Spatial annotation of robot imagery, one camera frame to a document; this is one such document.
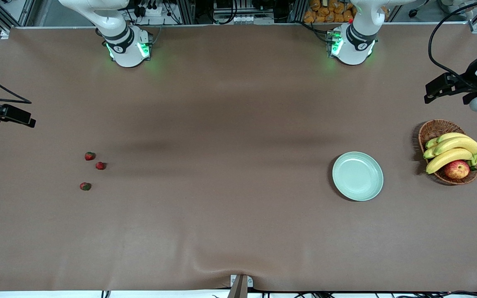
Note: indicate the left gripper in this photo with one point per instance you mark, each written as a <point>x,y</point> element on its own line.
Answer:
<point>470,78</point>

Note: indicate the red strawberry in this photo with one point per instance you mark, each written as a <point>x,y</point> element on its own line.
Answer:
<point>85,186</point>
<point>100,165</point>
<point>90,156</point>

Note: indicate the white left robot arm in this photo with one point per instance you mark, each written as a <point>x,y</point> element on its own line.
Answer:
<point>352,51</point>

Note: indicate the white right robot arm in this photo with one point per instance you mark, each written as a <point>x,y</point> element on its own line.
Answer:
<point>124,58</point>

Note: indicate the pale green round plate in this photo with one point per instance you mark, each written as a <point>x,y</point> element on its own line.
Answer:
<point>357,176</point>

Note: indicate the brown wicker basket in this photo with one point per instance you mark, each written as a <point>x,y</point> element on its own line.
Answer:
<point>435,128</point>

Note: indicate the yellow banana bunch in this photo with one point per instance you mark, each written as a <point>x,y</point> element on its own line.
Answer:
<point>458,145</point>

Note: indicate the red apple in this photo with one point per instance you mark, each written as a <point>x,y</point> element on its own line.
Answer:
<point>456,169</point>

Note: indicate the pile of orange bread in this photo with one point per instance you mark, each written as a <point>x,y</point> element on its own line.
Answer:
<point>325,12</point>

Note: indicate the power strip with black plugs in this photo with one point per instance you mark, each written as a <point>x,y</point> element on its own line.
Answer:
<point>149,8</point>

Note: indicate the brown table cover cloth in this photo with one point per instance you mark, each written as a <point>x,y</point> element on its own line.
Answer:
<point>238,124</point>

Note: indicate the white power strip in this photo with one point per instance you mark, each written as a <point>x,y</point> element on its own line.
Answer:
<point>242,19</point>

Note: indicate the aluminium frame profile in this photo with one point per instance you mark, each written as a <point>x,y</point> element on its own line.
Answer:
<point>186,10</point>

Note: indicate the metal table bracket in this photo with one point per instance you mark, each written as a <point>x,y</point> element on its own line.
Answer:
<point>240,285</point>

